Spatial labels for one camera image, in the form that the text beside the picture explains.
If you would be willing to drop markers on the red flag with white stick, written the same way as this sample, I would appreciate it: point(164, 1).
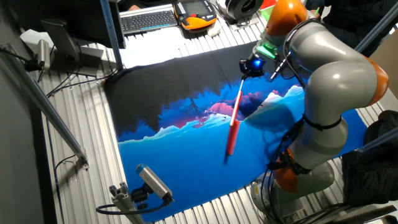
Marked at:
point(233, 137)

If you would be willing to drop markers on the orange grey teach pendant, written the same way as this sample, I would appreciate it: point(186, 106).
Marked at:
point(196, 22)

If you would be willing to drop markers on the small white cloth lump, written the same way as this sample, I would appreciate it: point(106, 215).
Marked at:
point(214, 30)

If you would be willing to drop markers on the aluminium frame post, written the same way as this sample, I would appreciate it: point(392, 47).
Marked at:
point(110, 31)

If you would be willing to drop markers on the green gripper mount adapter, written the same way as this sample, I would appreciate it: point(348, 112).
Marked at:
point(267, 49)

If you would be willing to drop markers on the person in dark jacket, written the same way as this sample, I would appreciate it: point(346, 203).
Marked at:
point(351, 21)

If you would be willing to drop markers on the short aluminium profile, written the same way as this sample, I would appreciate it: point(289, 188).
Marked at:
point(122, 202)

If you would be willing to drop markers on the black camera ball mount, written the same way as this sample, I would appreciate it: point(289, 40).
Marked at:
point(140, 195)

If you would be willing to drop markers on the thin white stick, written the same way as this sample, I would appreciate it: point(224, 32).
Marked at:
point(280, 67)

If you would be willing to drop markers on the dark monitor with stand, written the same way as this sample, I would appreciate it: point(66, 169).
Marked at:
point(84, 18)

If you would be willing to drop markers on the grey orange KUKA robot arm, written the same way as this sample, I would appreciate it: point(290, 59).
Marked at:
point(335, 81)

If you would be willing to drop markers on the plain silver camera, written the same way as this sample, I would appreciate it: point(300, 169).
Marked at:
point(43, 53)

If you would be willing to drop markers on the black round fan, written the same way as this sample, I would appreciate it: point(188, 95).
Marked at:
point(242, 9)

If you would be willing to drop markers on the person's bare hand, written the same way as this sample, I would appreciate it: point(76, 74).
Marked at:
point(134, 7)
point(312, 14)

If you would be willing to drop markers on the blue landscape printed cloth mat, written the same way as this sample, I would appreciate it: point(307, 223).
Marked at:
point(186, 174)

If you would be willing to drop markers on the black jacket bundle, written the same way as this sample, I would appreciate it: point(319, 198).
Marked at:
point(370, 174)

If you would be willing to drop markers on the long grey aluminium bar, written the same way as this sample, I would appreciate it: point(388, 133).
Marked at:
point(46, 105)

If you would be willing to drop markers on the white paper sheet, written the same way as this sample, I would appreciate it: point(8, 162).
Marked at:
point(161, 46)

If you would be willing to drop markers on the green plastic item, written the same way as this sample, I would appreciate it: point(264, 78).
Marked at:
point(265, 14)

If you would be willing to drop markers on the silver camera with blue cap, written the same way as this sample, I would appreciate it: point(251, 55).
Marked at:
point(152, 180)

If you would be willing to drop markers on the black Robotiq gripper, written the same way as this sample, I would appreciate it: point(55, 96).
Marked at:
point(256, 67)

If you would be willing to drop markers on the red cloth item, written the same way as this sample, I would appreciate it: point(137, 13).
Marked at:
point(269, 3)

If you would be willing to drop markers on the black silver keyboard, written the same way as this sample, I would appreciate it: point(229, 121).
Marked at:
point(146, 21)

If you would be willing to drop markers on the blue grey frame bar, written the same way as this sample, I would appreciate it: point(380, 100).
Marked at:
point(376, 28)
point(379, 140)

